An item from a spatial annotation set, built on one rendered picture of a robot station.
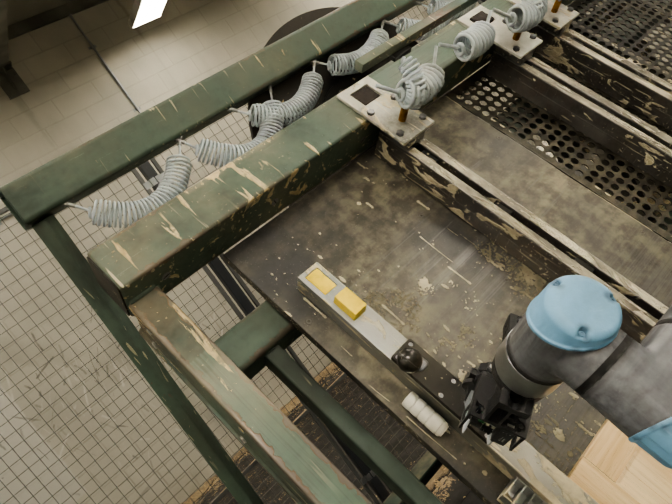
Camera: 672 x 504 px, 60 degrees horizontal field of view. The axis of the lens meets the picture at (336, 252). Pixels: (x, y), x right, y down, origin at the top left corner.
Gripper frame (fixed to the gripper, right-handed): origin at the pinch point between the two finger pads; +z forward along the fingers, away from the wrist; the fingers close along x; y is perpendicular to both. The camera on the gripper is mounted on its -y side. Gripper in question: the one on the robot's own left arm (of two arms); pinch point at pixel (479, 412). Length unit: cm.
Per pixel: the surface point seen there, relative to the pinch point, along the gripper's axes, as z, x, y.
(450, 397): 7.2, -3.6, -3.7
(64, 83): 285, -379, -265
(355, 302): 6.4, -23.8, -12.4
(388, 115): 1, -34, -54
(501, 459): 8.6, 6.7, 1.7
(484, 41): -8, -22, -74
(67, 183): 28, -99, -24
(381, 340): 8.3, -17.2, -8.7
